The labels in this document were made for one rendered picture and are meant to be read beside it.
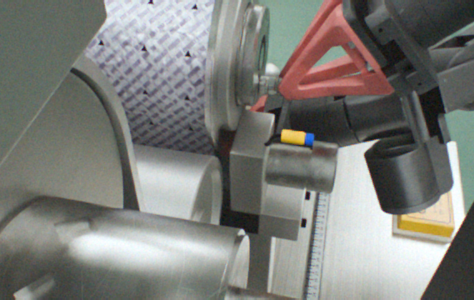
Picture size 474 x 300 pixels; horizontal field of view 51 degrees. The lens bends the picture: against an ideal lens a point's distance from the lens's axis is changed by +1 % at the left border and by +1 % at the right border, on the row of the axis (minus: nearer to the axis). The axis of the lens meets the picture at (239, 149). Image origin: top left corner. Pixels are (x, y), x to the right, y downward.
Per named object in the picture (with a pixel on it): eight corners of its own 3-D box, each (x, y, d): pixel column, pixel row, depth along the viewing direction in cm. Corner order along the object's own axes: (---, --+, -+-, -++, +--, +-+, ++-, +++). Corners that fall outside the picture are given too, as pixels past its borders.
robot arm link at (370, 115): (413, 61, 47) (407, 75, 42) (431, 129, 48) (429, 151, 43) (341, 81, 50) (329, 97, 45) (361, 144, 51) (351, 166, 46)
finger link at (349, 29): (309, 89, 42) (411, 27, 38) (308, 142, 37) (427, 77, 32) (259, 30, 40) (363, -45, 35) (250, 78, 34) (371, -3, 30)
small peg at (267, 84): (293, 100, 37) (296, 82, 37) (256, 96, 38) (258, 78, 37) (296, 93, 39) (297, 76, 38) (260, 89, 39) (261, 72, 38)
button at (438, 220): (451, 238, 68) (456, 228, 66) (396, 229, 69) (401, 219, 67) (446, 198, 72) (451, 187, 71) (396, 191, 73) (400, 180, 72)
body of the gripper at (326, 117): (302, 121, 56) (367, 104, 53) (291, 189, 49) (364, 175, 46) (278, 77, 53) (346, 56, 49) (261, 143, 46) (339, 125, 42)
